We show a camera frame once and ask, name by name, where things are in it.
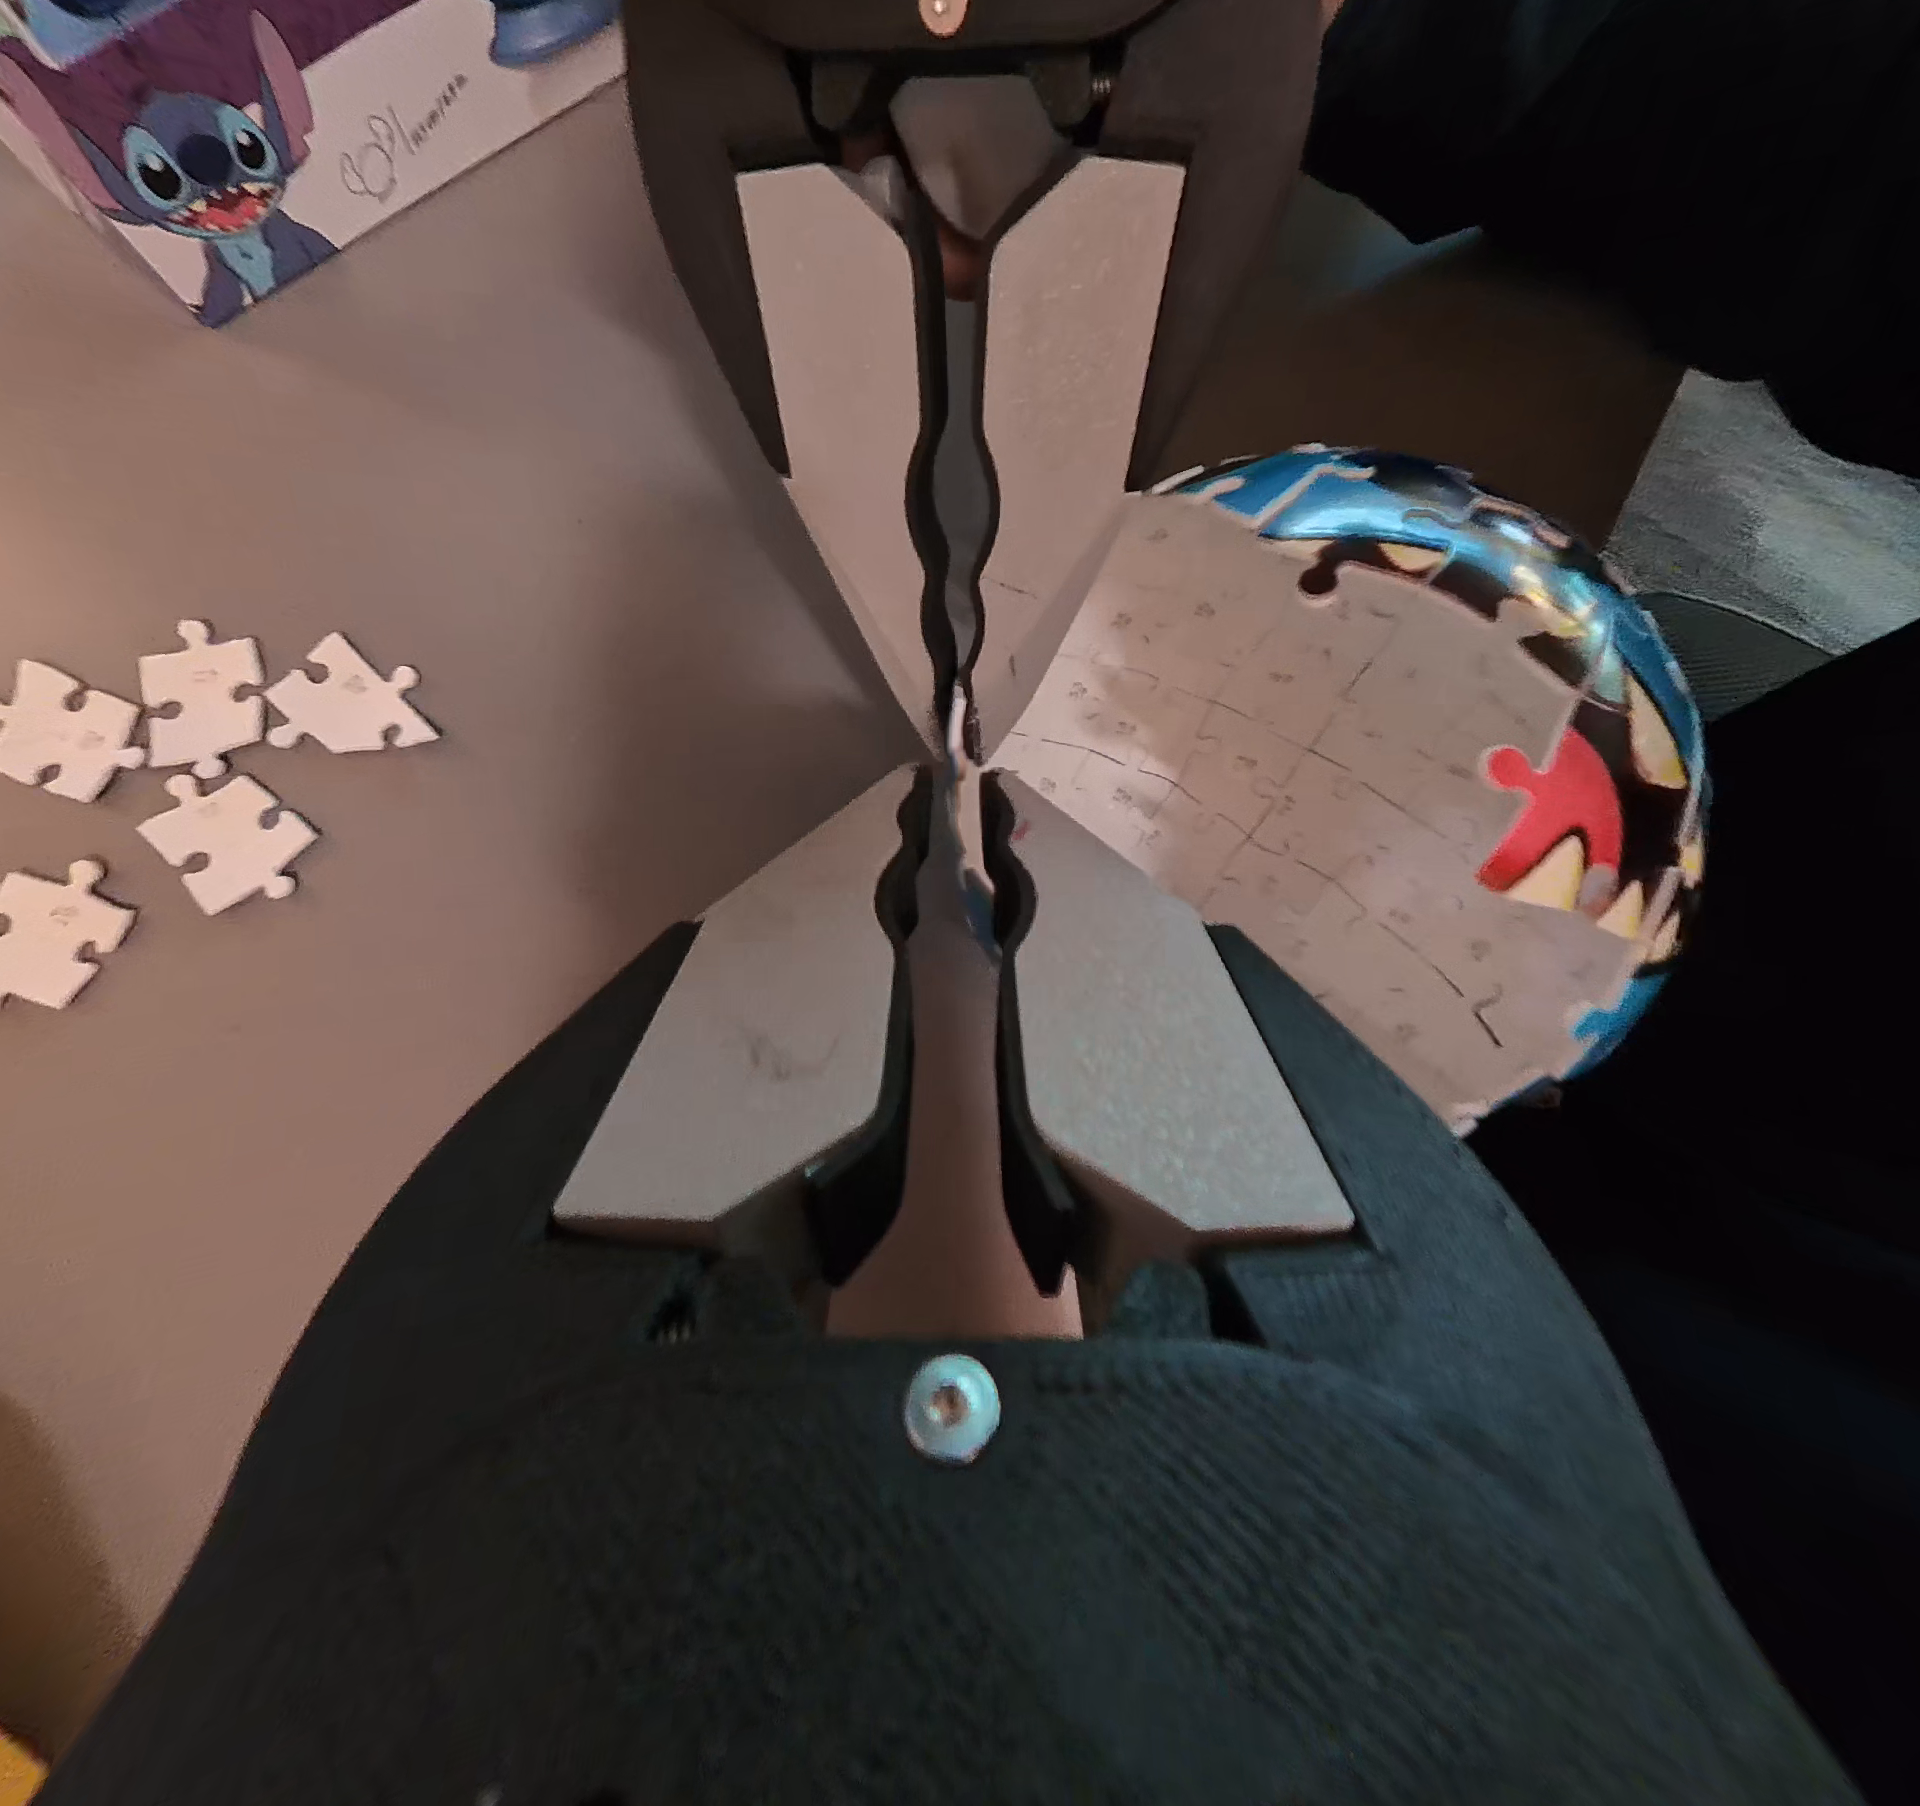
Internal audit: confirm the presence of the blue cartoon puzzle ball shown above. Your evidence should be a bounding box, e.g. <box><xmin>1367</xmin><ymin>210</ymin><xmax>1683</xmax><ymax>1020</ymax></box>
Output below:
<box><xmin>975</xmin><ymin>448</ymin><xmax>1712</xmax><ymax>1135</ymax></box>

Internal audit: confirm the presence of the white puzzle piece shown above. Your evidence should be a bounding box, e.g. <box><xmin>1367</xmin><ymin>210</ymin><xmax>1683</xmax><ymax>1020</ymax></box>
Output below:
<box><xmin>262</xmin><ymin>631</ymin><xmax>441</xmax><ymax>757</ymax></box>
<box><xmin>136</xmin><ymin>772</ymin><xmax>321</xmax><ymax>918</ymax></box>
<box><xmin>0</xmin><ymin>858</ymin><xmax>140</xmax><ymax>1014</ymax></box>
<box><xmin>136</xmin><ymin>618</ymin><xmax>272</xmax><ymax>775</ymax></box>
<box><xmin>0</xmin><ymin>658</ymin><xmax>150</xmax><ymax>803</ymax></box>
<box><xmin>945</xmin><ymin>690</ymin><xmax>1012</xmax><ymax>960</ymax></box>

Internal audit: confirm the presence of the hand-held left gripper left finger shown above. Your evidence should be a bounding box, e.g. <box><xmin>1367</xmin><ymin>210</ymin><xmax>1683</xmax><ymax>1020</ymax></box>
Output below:
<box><xmin>546</xmin><ymin>763</ymin><xmax>924</xmax><ymax>1285</ymax></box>

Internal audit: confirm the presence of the person's right forearm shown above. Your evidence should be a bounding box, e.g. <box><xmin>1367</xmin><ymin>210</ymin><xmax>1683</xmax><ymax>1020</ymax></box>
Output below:
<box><xmin>1304</xmin><ymin>0</ymin><xmax>1920</xmax><ymax>406</ymax></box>

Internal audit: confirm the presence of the cartoon printed puzzle box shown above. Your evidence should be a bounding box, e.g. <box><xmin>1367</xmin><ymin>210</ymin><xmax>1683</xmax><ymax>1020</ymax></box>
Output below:
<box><xmin>0</xmin><ymin>0</ymin><xmax>623</xmax><ymax>332</ymax></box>

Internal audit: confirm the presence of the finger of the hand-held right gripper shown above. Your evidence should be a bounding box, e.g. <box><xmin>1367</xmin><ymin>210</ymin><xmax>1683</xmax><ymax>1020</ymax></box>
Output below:
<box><xmin>945</xmin><ymin>157</ymin><xmax>1188</xmax><ymax>757</ymax></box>
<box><xmin>735</xmin><ymin>163</ymin><xmax>961</xmax><ymax>757</ymax></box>

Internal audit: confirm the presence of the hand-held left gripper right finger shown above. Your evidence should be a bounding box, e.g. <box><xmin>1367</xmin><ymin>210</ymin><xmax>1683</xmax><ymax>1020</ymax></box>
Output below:
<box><xmin>981</xmin><ymin>772</ymin><xmax>1371</xmax><ymax>1291</ymax></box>

